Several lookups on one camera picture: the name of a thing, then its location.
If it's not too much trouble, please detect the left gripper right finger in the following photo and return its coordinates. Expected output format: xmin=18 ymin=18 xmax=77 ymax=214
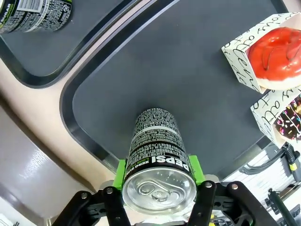
xmin=188 ymin=155 xmax=261 ymax=226

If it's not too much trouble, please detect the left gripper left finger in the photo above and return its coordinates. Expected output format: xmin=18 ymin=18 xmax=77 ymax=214
xmin=55 ymin=159 xmax=132 ymax=226

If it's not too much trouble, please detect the black Pepsi zero can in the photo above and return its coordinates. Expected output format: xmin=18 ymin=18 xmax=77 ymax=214
xmin=0 ymin=0 xmax=73 ymax=34
xmin=122 ymin=107 xmax=198 ymax=216

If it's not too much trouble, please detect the white printed paper donut box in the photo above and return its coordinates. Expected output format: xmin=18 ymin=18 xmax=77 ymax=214
xmin=221 ymin=11 xmax=301 ymax=95
xmin=250 ymin=84 xmax=301 ymax=149

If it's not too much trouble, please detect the chocolate sprinkle donut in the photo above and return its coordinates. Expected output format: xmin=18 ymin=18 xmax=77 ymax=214
xmin=272 ymin=98 xmax=301 ymax=142

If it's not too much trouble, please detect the red glazed donut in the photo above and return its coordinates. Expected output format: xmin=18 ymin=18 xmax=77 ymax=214
xmin=247 ymin=26 xmax=301 ymax=91

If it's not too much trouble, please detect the brown plastic tray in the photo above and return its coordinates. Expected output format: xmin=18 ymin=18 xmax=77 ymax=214
xmin=0 ymin=103 xmax=105 ymax=219

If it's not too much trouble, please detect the black plastic tray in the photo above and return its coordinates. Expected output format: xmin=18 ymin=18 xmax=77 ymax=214
xmin=0 ymin=0 xmax=180 ymax=89
xmin=59 ymin=0 xmax=301 ymax=184

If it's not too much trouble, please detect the black cable bundle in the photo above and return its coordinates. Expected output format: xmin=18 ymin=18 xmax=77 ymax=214
xmin=238 ymin=143 xmax=301 ymax=176

